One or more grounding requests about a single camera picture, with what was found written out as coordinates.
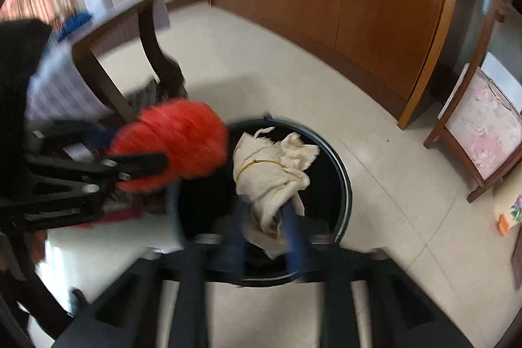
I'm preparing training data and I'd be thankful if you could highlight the dark wooden table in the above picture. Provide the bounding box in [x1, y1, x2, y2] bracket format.
[71, 0, 188, 122]

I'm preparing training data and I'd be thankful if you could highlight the pink floral cushion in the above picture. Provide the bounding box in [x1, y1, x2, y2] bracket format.
[444, 67, 522, 180]

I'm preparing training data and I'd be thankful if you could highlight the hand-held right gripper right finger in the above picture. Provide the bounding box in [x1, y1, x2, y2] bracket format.
[281, 204, 474, 348]

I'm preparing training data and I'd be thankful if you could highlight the red cloth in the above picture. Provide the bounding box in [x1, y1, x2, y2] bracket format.
[108, 97, 230, 194]

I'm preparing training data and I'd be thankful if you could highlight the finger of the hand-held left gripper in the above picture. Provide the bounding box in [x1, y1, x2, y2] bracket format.
[24, 152, 169, 211]
[33, 119, 123, 153]

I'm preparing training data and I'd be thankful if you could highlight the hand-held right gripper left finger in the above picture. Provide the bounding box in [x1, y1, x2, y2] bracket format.
[57, 204, 254, 348]

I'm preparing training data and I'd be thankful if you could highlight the blue folded cloth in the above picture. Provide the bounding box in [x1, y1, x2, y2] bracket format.
[59, 11, 93, 41]

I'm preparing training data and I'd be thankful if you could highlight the cream cloth bundle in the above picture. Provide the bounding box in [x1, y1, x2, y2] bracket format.
[232, 127, 321, 248]

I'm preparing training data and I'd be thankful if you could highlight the brown wooden sideboard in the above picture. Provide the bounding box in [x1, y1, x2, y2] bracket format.
[198, 0, 466, 129]

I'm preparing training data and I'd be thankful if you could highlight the red patterned rug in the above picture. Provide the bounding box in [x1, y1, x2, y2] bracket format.
[69, 81, 180, 228]

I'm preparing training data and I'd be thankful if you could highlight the table with checkered cloth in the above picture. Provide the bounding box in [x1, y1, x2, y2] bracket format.
[26, 34, 111, 124]

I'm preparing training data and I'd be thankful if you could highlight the person's dark trouser leg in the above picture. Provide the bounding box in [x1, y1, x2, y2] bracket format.
[0, 234, 88, 344]

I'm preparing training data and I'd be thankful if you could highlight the black plastic bucket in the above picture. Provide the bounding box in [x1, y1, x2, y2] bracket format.
[165, 117, 353, 287]

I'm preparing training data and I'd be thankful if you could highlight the carved wooden side stand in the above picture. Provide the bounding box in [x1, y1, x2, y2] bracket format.
[423, 0, 522, 204]

